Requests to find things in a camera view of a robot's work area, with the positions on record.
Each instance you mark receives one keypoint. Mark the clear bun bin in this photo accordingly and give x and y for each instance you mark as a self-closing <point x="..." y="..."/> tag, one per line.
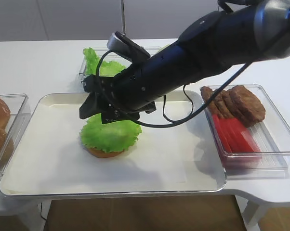
<point x="20" y="116"/>

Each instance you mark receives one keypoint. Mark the brown meat patty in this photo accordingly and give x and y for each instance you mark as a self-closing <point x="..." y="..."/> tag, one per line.
<point x="220" y="104"/>
<point x="206" y="93"/>
<point x="248" y="104"/>
<point x="229" y="103"/>

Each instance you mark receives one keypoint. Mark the clear lettuce and cheese bin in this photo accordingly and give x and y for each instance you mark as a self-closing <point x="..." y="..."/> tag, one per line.
<point x="111" y="65"/>

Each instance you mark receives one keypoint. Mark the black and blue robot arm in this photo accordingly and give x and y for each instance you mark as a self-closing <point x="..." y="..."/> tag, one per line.
<point x="211" y="45"/>

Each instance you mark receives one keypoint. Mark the bottom bun half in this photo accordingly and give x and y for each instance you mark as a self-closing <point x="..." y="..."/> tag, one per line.
<point x="101" y="154"/>

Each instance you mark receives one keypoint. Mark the white paper tray liner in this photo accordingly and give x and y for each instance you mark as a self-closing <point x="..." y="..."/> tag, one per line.
<point x="50" y="159"/>

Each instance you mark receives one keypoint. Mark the front brown meat patty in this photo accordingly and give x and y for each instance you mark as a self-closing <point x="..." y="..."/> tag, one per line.
<point x="248" y="104"/>

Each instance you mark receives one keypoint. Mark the clear patty and tomato bin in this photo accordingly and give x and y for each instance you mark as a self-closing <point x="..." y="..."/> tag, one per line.
<point x="272" y="136"/>

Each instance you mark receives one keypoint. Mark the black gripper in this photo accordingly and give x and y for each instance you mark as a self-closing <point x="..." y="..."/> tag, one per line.
<point x="127" y="93"/>

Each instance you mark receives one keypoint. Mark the metal serving tray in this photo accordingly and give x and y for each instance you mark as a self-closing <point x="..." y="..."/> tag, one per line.
<point x="202" y="165"/>

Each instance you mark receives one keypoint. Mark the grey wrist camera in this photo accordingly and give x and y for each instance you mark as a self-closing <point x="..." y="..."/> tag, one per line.
<point x="126" y="48"/>

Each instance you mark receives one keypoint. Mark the rear brown meat patty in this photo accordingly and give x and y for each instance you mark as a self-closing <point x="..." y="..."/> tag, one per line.
<point x="206" y="93"/>

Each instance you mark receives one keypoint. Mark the red tomato slices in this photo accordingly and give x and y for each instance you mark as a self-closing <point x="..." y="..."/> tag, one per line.
<point x="234" y="136"/>

